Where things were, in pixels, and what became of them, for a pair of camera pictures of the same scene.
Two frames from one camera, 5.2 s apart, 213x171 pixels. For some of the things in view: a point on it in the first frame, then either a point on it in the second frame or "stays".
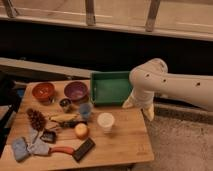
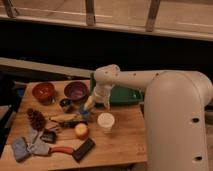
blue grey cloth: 35,146 stays
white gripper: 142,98 -> 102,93
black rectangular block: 83,149 stays
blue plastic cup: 86,110 stays
